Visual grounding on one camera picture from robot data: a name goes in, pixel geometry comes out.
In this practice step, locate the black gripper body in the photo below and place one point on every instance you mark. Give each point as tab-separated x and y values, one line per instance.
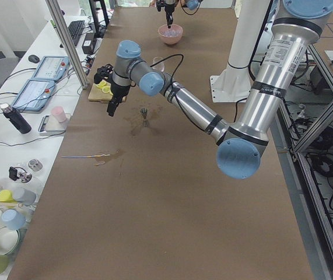
169	11
119	90

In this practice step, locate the steel double jigger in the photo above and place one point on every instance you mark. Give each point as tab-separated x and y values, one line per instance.
144	113

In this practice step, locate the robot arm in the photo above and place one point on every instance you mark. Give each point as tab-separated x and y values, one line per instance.
190	4
242	143

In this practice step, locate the clear ice cube pile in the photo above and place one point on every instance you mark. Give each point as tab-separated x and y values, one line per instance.
170	33

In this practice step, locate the clear wine glass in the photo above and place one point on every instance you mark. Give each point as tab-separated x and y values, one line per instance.
158	64

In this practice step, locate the lemon slice far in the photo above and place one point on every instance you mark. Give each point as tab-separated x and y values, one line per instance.
106	89

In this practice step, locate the lemon slice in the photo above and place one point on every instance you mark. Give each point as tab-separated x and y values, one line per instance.
101	84
106	89

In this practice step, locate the lemon slice middle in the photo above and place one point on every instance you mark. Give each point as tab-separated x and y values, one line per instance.
101	84

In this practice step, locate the bamboo cutting board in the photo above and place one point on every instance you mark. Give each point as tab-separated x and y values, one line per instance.
96	95

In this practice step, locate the pink bowl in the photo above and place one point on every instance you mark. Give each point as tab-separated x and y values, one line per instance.
170	41

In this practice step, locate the pink cup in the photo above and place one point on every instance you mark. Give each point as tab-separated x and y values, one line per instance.
59	114

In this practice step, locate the right teach pendant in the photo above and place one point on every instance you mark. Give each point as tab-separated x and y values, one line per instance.
51	68

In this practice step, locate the teach pendant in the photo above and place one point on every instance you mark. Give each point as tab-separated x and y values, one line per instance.
34	95
51	68

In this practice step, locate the black keyboard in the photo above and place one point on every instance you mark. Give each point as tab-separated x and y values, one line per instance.
75	29

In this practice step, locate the kitchen scale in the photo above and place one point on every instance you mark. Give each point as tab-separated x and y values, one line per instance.
50	125

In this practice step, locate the left teach pendant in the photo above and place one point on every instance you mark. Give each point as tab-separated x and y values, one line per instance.
34	95

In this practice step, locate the black computer mouse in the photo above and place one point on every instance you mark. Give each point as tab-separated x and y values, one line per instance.
34	59

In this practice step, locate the black thermos bottle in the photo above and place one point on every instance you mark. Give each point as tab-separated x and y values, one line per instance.
15	118

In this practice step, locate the grey cup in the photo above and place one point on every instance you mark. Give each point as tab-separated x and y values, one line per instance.
24	196

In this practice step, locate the yellow cup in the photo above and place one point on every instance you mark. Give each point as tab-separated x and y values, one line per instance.
6	196

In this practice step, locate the light blue cup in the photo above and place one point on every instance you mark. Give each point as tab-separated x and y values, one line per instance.
13	220

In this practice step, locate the white plate green rim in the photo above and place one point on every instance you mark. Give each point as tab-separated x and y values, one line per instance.
8	240

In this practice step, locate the aluminium frame post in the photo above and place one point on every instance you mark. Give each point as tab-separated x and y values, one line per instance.
67	41

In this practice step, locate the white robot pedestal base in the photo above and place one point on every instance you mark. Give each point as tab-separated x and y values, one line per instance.
234	82

